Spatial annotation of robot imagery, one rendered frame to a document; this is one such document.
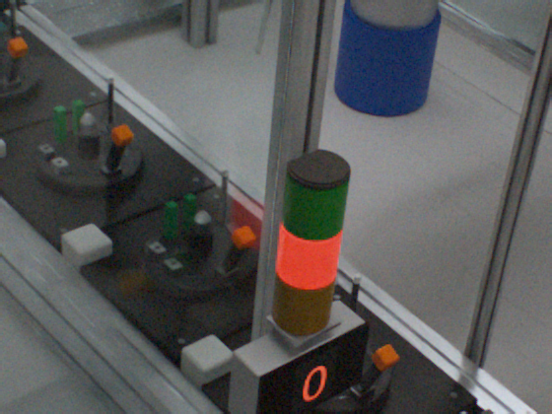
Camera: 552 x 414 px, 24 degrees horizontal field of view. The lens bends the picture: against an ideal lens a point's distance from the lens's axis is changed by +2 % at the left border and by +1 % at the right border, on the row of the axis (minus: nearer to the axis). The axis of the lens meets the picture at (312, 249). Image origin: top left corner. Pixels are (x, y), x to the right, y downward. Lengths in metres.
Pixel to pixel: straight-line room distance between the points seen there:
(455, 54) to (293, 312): 1.31
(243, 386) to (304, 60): 0.29
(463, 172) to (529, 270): 0.24
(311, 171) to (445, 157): 1.06
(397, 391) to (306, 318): 0.41
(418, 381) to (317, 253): 0.48
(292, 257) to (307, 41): 0.18
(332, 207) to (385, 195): 0.94
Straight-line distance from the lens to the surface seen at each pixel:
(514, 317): 1.77
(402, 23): 2.04
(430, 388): 1.48
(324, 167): 1.00
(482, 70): 2.29
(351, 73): 2.10
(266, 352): 1.09
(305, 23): 0.94
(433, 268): 1.82
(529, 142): 1.38
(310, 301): 1.06
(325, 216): 1.00
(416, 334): 1.56
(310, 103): 1.00
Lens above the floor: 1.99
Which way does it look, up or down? 38 degrees down
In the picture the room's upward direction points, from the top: 7 degrees clockwise
